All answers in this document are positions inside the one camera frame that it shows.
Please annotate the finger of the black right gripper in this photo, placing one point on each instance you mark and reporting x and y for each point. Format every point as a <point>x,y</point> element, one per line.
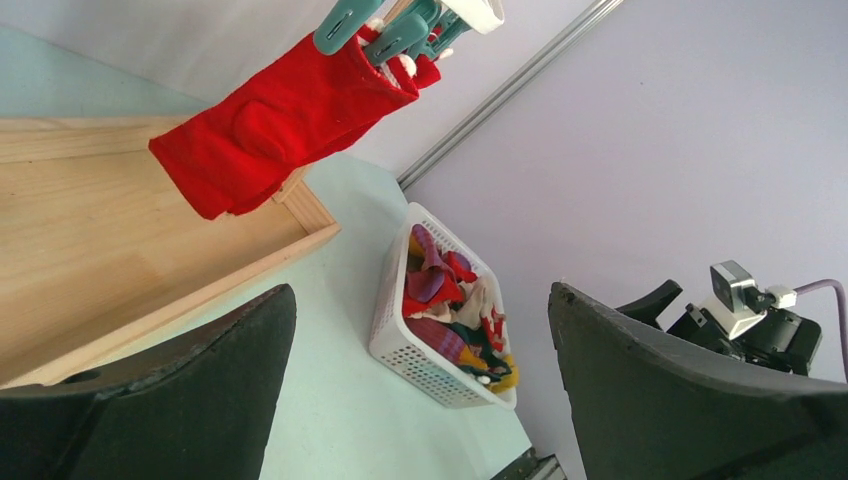
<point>648,308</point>

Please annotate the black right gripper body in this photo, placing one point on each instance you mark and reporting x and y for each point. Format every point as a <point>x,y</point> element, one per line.
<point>782,340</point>

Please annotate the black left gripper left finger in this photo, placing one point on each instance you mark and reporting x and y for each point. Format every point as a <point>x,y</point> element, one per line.
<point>198,406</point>

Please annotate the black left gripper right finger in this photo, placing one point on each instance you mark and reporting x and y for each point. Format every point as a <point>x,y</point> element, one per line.
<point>648,405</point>

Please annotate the red Santa sock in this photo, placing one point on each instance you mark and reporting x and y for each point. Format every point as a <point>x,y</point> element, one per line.
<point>303,107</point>
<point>424,69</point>

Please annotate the wooden hanger stand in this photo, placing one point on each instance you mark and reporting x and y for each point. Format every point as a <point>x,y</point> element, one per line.
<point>101,256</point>

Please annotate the pile of colourful socks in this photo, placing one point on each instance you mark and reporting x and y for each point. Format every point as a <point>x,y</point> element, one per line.
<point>453,310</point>

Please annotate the white oval clip hanger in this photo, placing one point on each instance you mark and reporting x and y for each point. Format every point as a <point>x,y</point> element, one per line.
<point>482,16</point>

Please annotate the white laundry basket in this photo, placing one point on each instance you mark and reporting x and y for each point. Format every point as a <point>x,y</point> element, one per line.
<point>397,348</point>

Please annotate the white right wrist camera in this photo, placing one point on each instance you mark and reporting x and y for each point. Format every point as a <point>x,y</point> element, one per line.
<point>737,304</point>

